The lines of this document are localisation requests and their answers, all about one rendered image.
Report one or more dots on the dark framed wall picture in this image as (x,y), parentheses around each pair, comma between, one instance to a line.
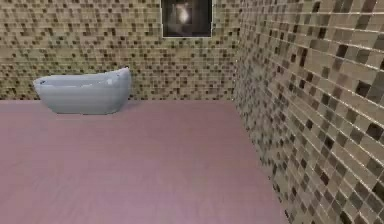
(186,18)

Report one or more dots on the white bathtub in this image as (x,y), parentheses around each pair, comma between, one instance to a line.
(83,95)

